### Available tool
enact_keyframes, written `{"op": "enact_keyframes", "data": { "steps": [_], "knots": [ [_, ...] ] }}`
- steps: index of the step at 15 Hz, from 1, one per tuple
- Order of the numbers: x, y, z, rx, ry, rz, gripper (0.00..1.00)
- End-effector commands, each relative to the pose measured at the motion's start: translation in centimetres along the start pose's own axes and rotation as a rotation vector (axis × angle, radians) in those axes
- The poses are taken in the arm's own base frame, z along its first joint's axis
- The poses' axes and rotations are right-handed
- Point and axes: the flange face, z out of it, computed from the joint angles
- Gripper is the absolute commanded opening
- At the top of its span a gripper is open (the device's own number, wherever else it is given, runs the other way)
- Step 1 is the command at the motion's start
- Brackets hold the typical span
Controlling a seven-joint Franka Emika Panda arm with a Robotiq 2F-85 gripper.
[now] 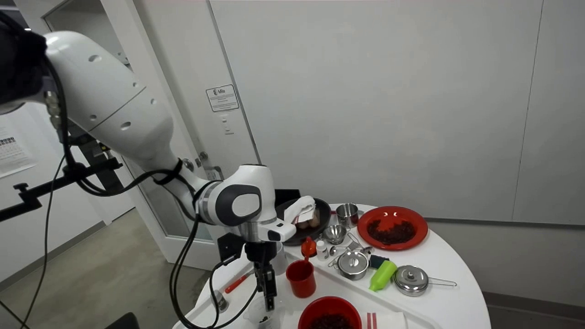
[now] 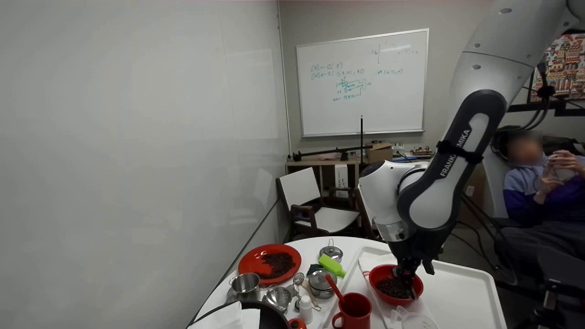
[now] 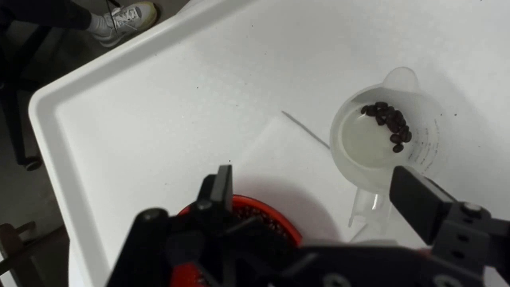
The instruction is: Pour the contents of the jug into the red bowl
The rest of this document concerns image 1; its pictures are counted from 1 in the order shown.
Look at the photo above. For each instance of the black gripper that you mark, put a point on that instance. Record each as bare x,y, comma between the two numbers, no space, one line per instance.
263,262

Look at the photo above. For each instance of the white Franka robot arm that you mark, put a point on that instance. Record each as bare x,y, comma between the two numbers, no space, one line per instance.
115,111

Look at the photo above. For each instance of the red bowl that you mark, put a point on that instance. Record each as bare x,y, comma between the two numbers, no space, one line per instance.
329,312

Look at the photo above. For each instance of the dark beans in bowl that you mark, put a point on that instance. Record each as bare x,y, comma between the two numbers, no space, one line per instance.
329,323

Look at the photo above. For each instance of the red plastic cup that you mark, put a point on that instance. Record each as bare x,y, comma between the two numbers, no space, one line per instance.
300,279

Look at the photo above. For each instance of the white mug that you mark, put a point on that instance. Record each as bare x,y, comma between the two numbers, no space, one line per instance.
282,259

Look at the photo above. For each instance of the small grey shaker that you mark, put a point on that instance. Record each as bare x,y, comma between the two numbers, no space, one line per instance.
220,303

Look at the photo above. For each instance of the small red scoop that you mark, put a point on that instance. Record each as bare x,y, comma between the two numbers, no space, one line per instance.
309,248

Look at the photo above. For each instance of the small steel pot with lid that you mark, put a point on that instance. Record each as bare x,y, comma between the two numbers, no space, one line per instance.
333,233

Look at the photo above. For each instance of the white cloth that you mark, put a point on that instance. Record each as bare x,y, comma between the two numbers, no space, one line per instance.
302,211

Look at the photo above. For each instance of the black frying pan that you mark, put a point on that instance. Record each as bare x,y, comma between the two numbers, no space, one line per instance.
320,213

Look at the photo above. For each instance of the red chopsticks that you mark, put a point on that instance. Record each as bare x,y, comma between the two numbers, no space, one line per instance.
369,321

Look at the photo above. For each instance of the black box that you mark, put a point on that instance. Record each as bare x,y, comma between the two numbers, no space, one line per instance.
285,195

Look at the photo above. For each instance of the small black block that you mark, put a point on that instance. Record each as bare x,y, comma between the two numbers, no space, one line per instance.
377,260

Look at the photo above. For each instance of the small steel cup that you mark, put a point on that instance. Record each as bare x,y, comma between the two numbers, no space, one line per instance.
348,213

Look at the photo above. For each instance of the green plastic bottle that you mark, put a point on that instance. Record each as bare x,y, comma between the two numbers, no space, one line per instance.
382,275

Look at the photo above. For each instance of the red plate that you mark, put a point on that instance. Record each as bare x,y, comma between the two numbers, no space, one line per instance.
371,222

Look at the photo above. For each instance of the dark beans on plate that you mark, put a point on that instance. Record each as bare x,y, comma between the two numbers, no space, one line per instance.
391,233

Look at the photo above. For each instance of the black chair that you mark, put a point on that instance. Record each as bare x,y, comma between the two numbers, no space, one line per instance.
121,321

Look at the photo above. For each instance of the white door sign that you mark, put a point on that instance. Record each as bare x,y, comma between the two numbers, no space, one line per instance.
221,98

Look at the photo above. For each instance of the white framed glass door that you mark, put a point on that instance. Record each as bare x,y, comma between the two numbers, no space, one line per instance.
183,74

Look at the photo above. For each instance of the black tripod bar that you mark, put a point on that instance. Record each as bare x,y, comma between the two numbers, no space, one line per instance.
48,186

